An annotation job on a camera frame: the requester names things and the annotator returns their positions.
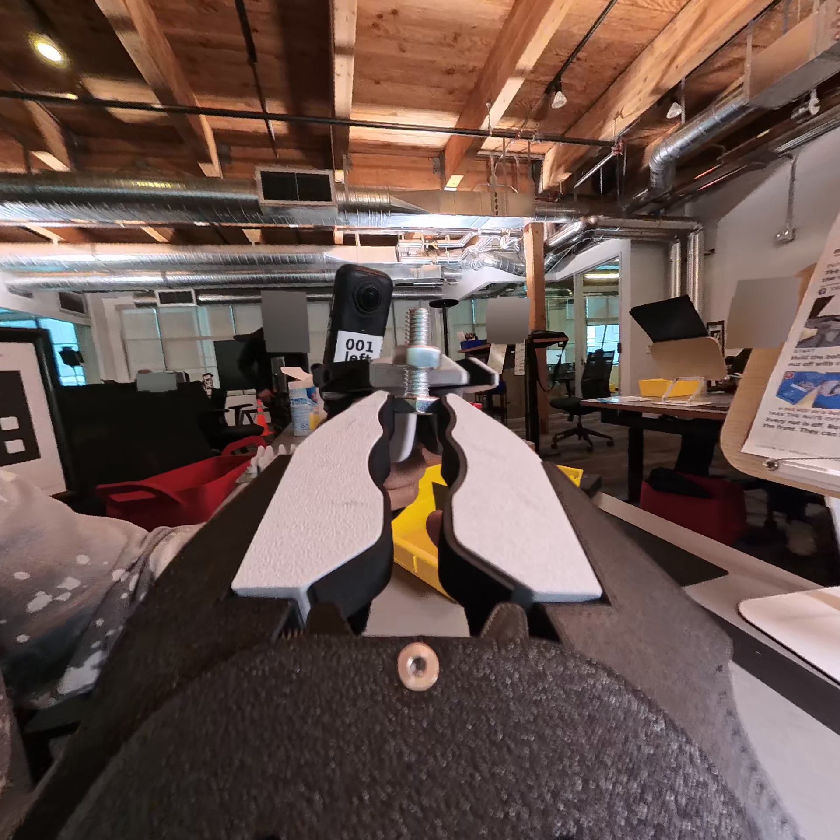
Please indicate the person's left forearm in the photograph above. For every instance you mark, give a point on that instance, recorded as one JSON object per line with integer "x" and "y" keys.
{"x": 79, "y": 578}

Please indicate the black computer monitor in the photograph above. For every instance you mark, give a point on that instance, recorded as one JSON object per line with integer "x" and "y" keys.
{"x": 670, "y": 319}

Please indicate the instruction sheet stand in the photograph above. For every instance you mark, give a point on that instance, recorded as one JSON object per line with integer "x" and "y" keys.
{"x": 801, "y": 368}

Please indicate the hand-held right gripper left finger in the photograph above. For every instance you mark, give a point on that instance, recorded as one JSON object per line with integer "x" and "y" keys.
{"x": 315, "y": 525}

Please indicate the silver hex bolt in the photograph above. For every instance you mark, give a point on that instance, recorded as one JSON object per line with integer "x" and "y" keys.
{"x": 419, "y": 328}

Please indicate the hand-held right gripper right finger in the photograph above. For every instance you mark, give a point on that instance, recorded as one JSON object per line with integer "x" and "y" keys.
{"x": 519, "y": 525}

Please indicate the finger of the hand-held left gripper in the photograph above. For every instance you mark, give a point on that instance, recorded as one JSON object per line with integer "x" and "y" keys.
{"x": 391, "y": 378}
{"x": 482, "y": 374}

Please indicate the black office chair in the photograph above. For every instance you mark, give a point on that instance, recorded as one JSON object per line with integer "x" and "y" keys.
{"x": 584, "y": 394}

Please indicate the yellow plastic bin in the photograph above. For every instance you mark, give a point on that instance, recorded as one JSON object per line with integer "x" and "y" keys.
{"x": 420, "y": 545}

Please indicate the framed marker sign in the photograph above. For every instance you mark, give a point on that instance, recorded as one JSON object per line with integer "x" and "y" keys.
{"x": 26, "y": 414}

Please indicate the red bag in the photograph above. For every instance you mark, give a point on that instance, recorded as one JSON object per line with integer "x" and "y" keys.
{"x": 696, "y": 505}

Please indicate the white plastic bottle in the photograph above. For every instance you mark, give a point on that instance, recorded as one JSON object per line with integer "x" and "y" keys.
{"x": 302, "y": 404}

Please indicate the wooden desk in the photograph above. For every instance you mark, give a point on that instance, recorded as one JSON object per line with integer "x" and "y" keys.
{"x": 656, "y": 404}

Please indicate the red plastic tub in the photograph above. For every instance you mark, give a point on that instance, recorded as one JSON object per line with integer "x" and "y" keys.
{"x": 184, "y": 486}

